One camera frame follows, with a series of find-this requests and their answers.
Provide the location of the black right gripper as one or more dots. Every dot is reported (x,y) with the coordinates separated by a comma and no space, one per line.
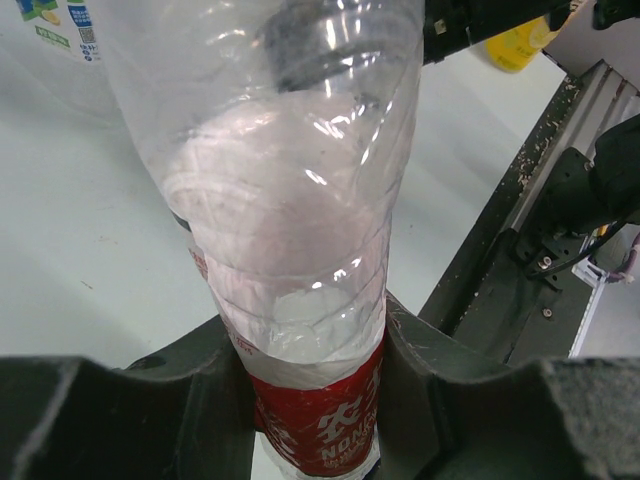
(451,26)

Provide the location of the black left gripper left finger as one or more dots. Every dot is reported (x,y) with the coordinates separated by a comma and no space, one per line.
(183,412)

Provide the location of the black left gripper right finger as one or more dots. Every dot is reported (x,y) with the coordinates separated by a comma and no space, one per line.
(447,412)

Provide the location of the red label water bottle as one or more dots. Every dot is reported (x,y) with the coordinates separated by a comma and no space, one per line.
(279,131)

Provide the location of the blue white label water bottle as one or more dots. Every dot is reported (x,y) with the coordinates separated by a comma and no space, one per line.
(56,43)

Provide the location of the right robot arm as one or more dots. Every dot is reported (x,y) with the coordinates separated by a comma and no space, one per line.
(607,193)

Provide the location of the yellow juice bottle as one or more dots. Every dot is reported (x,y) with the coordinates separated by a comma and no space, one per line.
(513,50)

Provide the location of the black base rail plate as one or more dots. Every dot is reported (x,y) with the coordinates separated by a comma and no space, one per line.
(485,299)

